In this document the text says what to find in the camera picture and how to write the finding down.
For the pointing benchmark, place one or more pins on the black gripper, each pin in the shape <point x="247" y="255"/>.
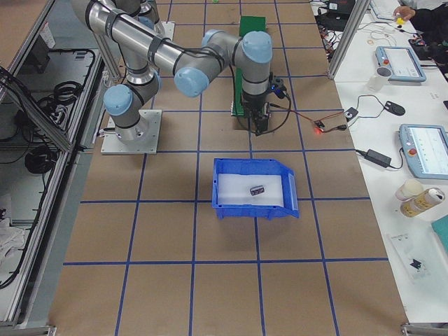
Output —
<point x="254" y="108"/>

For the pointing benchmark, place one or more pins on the black capacitor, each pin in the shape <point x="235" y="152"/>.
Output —
<point x="257" y="190"/>

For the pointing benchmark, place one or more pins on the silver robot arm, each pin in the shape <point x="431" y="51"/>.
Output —
<point x="133" y="26"/>

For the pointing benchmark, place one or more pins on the small speed controller board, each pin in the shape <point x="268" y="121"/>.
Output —
<point x="319" y="127"/>

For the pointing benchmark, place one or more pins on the blue plastic bin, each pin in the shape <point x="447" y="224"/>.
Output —
<point x="261" y="167"/>

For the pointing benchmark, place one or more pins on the white foam bin liner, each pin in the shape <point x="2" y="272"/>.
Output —
<point x="234" y="189"/>

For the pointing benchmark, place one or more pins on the green conveyor belt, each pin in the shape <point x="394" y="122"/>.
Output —
<point x="252" y="56"/>

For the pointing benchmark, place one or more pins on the white plastic cup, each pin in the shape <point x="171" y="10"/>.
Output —
<point x="378" y="80"/>

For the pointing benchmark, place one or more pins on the black power adapter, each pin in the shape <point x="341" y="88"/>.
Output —
<point x="377" y="158"/>

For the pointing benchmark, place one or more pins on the black computer mouse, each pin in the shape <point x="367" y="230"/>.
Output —
<point x="394" y="108"/>

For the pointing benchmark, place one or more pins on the upper teach pendant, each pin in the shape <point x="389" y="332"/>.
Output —
<point x="402" y="62"/>

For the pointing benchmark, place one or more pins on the teach pendant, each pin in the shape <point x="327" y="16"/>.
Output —
<point x="425" y="150"/>
<point x="402" y="62"/>

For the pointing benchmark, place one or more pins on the lower teach pendant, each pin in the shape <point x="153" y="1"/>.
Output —
<point x="425" y="150"/>

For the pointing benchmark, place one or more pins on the yellow drink can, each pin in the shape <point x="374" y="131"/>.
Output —
<point x="424" y="201"/>

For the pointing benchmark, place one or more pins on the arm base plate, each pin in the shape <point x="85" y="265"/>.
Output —
<point x="139" y="139"/>
<point x="164" y="30"/>

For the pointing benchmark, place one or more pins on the aluminium frame post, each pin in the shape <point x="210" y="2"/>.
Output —
<point x="354" y="20"/>

